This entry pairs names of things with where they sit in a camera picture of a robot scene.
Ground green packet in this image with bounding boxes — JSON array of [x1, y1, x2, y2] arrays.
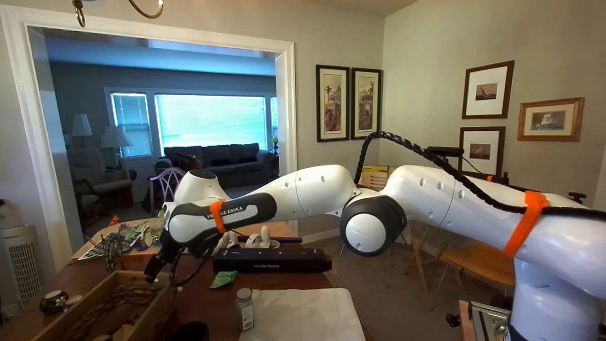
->
[[209, 270, 241, 292]]

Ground dark wooden dining table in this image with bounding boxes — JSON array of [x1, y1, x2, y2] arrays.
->
[[0, 217, 368, 341]]

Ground wooden folding table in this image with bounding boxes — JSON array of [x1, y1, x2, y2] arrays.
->
[[406, 220, 520, 311]]

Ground brass chandelier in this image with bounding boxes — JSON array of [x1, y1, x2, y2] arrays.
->
[[71, 0, 168, 29]]

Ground white spindle chair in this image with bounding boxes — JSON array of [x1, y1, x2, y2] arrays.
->
[[149, 167, 186, 217]]

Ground tall black framed picture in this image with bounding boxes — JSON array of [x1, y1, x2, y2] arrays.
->
[[351, 67, 385, 143], [315, 63, 353, 145]]

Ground small dark framed picture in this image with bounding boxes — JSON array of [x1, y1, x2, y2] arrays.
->
[[459, 126, 508, 179]]

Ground white VR controller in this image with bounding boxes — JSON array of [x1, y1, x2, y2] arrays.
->
[[245, 224, 283, 253], [215, 230, 243, 254]]

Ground light wood framed picture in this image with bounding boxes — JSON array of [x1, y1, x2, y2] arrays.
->
[[516, 95, 588, 145]]

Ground white air purifier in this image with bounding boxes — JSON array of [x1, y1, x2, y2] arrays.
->
[[0, 200, 33, 308]]

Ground grey armchair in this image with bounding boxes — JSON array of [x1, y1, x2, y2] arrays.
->
[[71, 148, 137, 215]]

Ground large dark framed picture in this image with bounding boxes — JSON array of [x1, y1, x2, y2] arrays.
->
[[461, 59, 518, 122]]

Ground pile of colourful toys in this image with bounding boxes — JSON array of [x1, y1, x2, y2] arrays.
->
[[82, 220, 168, 262]]

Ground table lamp white shade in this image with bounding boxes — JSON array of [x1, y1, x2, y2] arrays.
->
[[101, 126, 132, 169], [69, 112, 96, 154]]

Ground wicker basket with wooden rim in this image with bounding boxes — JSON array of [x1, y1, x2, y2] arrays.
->
[[29, 270, 181, 341]]

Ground narrow orange arm strap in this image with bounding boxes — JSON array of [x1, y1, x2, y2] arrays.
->
[[209, 200, 228, 236]]

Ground yellow box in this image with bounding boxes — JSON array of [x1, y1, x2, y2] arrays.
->
[[359, 165, 395, 194]]

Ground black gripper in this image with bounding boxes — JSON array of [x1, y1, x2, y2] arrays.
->
[[143, 228, 192, 285]]

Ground long black box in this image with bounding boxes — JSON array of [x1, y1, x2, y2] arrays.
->
[[211, 245, 334, 275]]

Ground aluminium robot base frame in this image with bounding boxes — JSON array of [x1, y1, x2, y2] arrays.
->
[[457, 300, 518, 341]]

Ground wide orange arm strap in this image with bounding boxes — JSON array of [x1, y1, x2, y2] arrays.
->
[[503, 190, 552, 260]]

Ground glass shaker with silver lid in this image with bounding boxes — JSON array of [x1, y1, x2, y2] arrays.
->
[[236, 287, 258, 334]]

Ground living room window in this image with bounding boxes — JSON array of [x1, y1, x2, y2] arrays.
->
[[109, 92, 281, 160]]

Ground black camera on stand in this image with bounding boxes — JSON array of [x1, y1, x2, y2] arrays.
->
[[425, 145, 469, 160]]

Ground dark sofa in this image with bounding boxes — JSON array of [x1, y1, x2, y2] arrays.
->
[[162, 143, 281, 188]]

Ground white paper placemat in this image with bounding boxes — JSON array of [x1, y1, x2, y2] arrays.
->
[[240, 287, 368, 341]]

